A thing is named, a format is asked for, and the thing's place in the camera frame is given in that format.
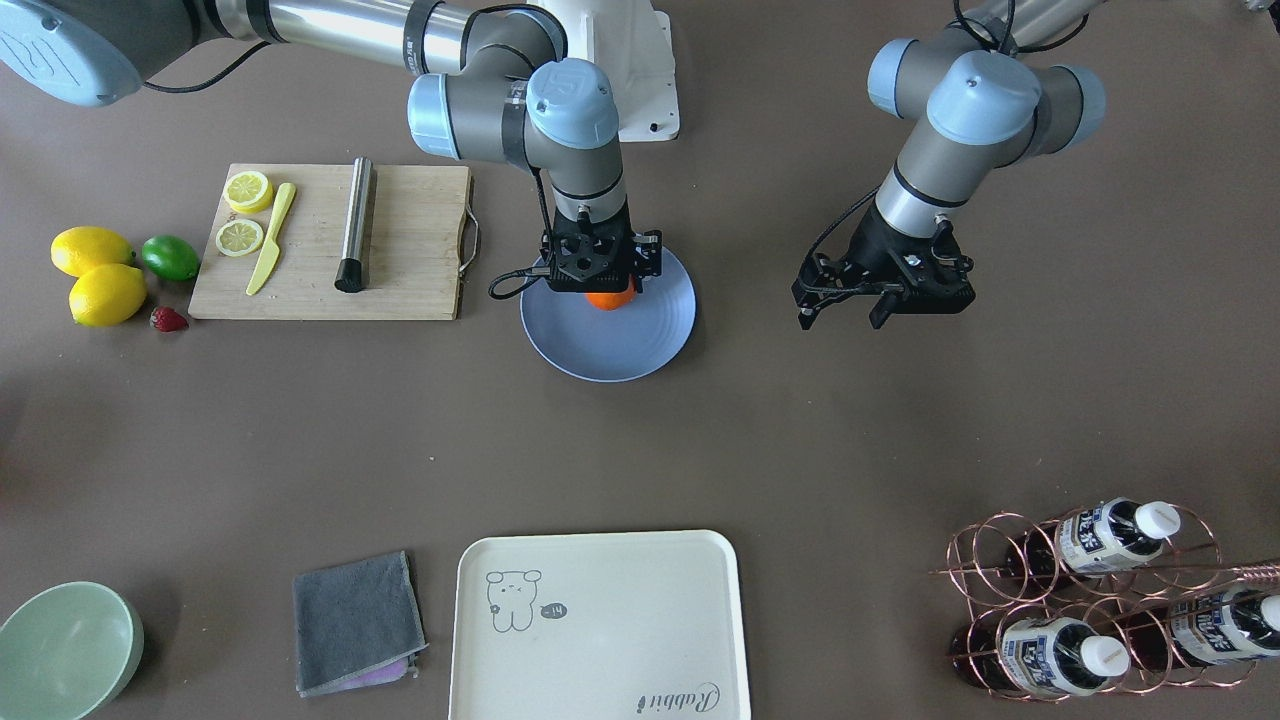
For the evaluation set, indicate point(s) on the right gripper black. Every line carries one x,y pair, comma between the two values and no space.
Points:
648,254

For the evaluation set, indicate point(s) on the tea bottle three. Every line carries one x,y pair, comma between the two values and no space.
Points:
1226,627

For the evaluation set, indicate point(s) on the lemon slice two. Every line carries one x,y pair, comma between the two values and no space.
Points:
239,237

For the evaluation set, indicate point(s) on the copper wire bottle rack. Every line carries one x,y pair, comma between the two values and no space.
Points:
1191,564

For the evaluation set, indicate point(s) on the green lime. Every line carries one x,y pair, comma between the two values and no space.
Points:
171,258

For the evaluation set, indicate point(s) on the tea bottle one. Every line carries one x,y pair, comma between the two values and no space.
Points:
1116,535

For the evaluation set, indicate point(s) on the yellow lemon upper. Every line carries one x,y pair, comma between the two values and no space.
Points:
78,250

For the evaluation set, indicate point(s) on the yellow plastic knife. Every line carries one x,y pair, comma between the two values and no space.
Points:
270,249

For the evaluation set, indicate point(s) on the lemon slice one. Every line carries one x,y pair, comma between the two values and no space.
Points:
248,192

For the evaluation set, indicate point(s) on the cream rectangular tray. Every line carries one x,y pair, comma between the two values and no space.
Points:
632,625

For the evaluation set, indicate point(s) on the wooden cutting board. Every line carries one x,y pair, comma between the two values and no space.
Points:
412,256

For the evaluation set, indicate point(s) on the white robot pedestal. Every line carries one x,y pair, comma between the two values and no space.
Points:
631,42

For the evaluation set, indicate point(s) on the orange fruit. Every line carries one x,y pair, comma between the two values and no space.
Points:
610,301

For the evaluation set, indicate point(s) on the red strawberry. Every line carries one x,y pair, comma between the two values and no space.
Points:
166,319

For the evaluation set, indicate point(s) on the tea bottle two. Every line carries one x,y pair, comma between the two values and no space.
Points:
1038,658

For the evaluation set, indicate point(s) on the yellow lemon lower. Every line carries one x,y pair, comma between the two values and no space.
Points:
108,294

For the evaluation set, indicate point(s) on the blue plate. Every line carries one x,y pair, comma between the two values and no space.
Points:
617,345

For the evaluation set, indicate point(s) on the yellow lemon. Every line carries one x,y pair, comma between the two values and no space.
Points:
78,250
108,294

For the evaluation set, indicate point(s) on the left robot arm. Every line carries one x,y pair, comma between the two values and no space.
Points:
976,107

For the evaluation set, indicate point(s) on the green bowl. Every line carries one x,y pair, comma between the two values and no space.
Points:
68,651

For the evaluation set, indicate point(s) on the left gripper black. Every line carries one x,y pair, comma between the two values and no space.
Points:
872,246

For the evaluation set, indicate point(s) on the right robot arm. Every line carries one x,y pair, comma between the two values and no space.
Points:
492,84

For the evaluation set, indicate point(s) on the grey folded cloth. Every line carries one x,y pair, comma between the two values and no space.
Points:
356,625

